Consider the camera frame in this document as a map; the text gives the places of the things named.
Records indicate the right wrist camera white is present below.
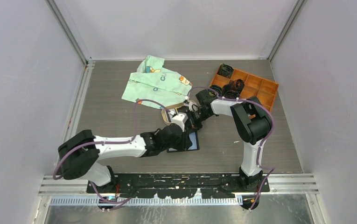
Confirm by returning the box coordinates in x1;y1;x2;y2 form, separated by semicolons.
184;96;199;112

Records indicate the rolled dark belt front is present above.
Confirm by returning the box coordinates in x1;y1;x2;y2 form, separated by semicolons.
209;84;222;96

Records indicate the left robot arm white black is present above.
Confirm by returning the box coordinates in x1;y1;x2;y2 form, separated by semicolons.
53;124;196;193

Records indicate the black leather card holder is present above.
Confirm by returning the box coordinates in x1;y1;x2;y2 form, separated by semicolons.
167;132;200;153

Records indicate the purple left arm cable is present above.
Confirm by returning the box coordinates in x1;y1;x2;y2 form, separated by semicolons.
52;98;174;211

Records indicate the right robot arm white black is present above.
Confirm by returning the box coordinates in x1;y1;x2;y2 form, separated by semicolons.
184;89;274;192

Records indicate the slotted metal cable duct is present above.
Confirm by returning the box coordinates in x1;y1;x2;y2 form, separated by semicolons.
49;195;243;206

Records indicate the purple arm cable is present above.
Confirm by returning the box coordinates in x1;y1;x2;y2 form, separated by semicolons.
184;86;276;211
52;98;174;211

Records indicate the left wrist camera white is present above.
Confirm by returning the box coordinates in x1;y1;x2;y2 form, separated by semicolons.
170;112;188;132

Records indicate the orange compartment organizer tray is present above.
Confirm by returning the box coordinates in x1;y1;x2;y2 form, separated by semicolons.
210;68;279;112

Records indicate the beige oval tray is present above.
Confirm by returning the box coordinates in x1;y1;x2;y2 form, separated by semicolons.
161;103;184;125

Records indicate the rolled dark belt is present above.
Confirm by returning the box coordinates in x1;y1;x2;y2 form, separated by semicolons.
209;84;222;96
217;64;234;78

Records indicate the green cartoon print cloth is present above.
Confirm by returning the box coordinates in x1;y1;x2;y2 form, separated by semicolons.
121;55;193;109

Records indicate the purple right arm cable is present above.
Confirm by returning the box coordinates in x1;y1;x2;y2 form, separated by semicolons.
184;86;276;211

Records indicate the rolled dark belt back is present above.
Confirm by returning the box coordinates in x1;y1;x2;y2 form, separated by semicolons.
217;64;234;78

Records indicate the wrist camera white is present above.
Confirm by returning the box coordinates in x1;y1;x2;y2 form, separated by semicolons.
170;112;188;132
184;96;199;112

